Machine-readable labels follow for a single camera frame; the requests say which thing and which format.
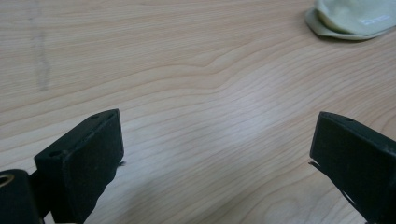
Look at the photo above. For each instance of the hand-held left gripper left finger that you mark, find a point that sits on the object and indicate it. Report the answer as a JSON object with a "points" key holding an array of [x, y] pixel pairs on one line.
{"points": [[81, 168]]}

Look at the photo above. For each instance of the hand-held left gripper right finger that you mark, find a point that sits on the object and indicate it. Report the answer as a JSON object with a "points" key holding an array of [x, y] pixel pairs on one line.
{"points": [[361, 161]]}

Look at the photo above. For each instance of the beige sock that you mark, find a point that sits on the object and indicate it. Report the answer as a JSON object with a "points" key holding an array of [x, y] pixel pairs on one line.
{"points": [[351, 18]]}

